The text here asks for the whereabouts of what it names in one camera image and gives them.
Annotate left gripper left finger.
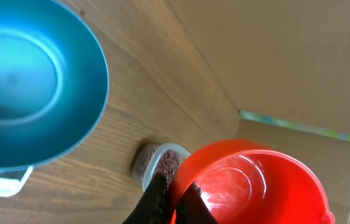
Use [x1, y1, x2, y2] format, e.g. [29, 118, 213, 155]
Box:
[123, 173, 168, 224]

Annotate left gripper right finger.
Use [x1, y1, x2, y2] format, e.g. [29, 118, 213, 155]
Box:
[175, 183, 218, 224]

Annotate red beans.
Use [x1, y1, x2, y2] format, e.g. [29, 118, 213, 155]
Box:
[138, 145, 180, 185]

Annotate red scoop with blue handle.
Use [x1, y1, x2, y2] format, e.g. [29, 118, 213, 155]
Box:
[169, 139, 336, 224]

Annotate white digital kitchen scale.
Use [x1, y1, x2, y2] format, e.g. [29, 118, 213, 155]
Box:
[0, 166, 34, 197]

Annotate blue metal bowl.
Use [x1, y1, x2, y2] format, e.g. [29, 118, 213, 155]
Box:
[0, 0, 109, 170]

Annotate clear plastic container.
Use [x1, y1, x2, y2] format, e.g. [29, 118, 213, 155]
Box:
[130, 142, 191, 192]

